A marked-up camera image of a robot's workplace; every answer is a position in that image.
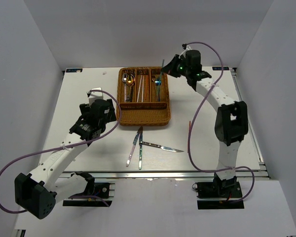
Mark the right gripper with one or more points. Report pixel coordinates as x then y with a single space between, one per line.
169 69

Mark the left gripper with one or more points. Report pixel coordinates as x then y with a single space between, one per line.
111 117

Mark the teal chopstick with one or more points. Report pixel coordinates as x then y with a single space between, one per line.
161 73

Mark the blue fork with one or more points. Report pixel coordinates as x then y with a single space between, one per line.
157 82

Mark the green rainbow fork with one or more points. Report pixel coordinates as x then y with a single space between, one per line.
158 93

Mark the green handled knife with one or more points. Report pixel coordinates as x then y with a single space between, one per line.
140 148

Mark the gold rainbow spoon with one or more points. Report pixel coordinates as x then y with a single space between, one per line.
130 83

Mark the dark handled knife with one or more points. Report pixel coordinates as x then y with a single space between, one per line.
160 147

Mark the pink handled silver spoon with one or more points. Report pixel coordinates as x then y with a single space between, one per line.
125 78

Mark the pink handled knife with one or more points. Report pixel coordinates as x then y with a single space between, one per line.
134 145

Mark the long orange chopstick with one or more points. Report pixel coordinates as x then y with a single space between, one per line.
146 88

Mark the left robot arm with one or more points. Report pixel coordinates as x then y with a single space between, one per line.
39 190

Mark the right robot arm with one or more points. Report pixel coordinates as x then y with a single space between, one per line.
231 123

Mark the wicker cutlery tray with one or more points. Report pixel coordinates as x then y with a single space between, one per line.
149 113

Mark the right blue table label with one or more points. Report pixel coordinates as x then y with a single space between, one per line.
220 68

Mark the blue table label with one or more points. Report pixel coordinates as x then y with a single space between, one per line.
74 70
220 68

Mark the left blue table label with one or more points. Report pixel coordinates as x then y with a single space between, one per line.
74 70

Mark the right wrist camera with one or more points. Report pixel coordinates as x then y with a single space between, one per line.
186 48

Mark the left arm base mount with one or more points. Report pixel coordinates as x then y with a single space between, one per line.
95 194

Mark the aluminium table rail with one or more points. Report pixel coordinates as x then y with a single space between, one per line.
150 175

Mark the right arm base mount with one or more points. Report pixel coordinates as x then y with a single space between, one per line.
209 198

